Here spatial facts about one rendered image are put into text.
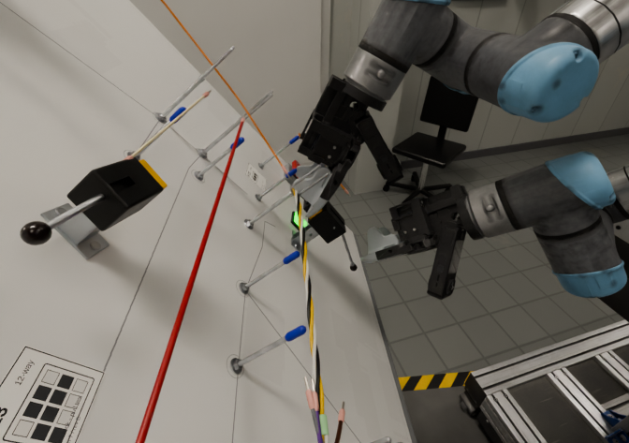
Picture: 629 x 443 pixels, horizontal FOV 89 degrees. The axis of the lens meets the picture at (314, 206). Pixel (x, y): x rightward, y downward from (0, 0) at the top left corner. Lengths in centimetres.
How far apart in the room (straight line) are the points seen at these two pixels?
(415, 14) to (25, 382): 47
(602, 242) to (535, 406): 111
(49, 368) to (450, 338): 175
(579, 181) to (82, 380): 51
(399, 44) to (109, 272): 39
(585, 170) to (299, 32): 208
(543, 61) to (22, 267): 46
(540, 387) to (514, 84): 137
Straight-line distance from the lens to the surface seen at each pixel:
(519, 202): 50
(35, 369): 26
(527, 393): 160
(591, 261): 54
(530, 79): 40
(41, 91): 41
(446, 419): 167
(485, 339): 194
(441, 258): 53
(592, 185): 50
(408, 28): 46
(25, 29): 48
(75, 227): 30
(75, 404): 27
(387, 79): 46
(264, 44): 235
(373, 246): 58
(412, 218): 54
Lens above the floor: 147
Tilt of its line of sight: 35 degrees down
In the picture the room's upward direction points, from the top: straight up
